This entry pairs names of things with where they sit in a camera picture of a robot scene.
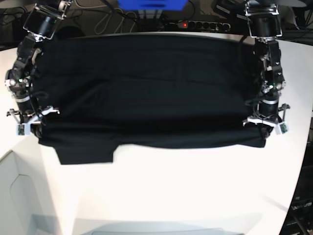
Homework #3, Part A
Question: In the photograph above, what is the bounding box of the black T-shirt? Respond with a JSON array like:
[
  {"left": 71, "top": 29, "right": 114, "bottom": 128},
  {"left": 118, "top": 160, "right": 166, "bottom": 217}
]
[{"left": 33, "top": 34, "right": 266, "bottom": 165}]

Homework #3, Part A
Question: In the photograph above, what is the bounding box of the white side table panel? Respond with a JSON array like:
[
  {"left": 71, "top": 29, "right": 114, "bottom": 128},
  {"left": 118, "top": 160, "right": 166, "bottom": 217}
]
[{"left": 0, "top": 150, "right": 74, "bottom": 235}]

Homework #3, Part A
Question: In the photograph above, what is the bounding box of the blue box overhead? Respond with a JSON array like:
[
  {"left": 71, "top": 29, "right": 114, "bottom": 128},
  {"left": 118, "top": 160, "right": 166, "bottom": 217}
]
[{"left": 118, "top": 0, "right": 188, "bottom": 11}]

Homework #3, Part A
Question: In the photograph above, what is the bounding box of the wrist camera, image left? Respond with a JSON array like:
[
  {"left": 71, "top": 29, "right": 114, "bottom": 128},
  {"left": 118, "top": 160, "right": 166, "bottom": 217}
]
[{"left": 16, "top": 123, "right": 31, "bottom": 136}]

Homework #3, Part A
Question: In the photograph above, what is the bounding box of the black equipment with white lettering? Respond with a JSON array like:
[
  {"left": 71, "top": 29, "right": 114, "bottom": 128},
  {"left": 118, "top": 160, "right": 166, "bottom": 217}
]
[{"left": 280, "top": 142, "right": 313, "bottom": 235}]

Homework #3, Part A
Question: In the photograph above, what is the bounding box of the white grey cable on floor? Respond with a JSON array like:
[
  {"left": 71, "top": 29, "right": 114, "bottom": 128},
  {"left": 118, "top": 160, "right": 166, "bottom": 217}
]
[{"left": 94, "top": 7, "right": 137, "bottom": 35}]

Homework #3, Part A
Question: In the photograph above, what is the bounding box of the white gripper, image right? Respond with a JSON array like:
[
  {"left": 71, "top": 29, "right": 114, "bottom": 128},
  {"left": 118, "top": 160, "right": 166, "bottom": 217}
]
[{"left": 243, "top": 104, "right": 291, "bottom": 140}]

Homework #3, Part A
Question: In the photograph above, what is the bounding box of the robot arm, image left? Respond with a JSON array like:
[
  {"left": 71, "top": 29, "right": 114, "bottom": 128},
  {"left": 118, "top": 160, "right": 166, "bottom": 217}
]
[{"left": 5, "top": 0, "right": 72, "bottom": 136}]

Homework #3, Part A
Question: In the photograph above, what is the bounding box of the black power strip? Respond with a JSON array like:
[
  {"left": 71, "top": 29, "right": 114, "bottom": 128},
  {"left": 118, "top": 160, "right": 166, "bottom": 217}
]
[{"left": 169, "top": 21, "right": 231, "bottom": 33}]

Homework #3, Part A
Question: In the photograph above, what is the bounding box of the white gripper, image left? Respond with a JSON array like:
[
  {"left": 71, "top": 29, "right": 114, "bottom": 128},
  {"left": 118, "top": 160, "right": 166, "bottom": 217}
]
[{"left": 5, "top": 105, "right": 61, "bottom": 139}]

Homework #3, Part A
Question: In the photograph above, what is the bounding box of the wrist camera, image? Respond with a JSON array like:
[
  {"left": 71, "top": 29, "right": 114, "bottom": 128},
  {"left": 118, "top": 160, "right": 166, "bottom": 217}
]
[
  {"left": 16, "top": 123, "right": 31, "bottom": 136},
  {"left": 274, "top": 121, "right": 289, "bottom": 135}
]

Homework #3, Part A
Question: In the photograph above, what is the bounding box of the wrist camera, image right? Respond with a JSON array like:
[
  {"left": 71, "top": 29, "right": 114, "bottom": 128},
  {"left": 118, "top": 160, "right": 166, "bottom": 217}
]
[{"left": 274, "top": 121, "right": 289, "bottom": 135}]

